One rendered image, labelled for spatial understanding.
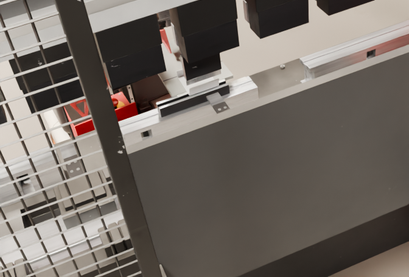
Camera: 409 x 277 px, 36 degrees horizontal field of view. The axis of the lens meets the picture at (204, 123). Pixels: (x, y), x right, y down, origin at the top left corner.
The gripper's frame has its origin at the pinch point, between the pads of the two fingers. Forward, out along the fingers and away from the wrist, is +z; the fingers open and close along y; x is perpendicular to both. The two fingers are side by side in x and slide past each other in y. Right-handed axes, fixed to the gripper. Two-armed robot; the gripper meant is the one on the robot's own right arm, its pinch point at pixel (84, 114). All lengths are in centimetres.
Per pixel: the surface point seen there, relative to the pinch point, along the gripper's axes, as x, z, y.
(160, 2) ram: 20, -42, 53
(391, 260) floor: 86, 89, 32
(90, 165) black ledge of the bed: -6.9, -0.9, 35.5
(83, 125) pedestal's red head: -2.8, -2.1, 12.0
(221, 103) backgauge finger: 29, -10, 50
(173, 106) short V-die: 18.6, -11.1, 42.3
